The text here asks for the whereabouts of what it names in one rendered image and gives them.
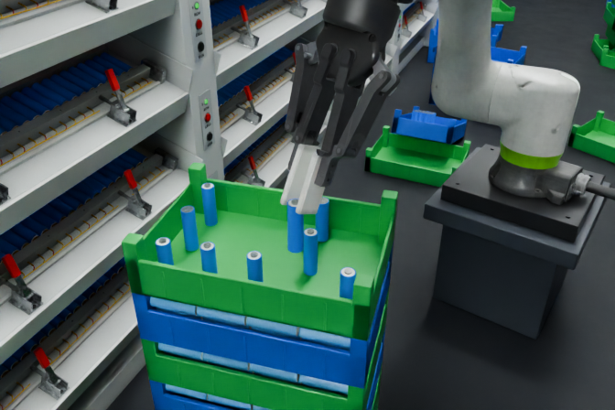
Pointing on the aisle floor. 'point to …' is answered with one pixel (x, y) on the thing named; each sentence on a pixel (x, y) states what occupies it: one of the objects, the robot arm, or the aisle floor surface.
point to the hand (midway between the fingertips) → (307, 179)
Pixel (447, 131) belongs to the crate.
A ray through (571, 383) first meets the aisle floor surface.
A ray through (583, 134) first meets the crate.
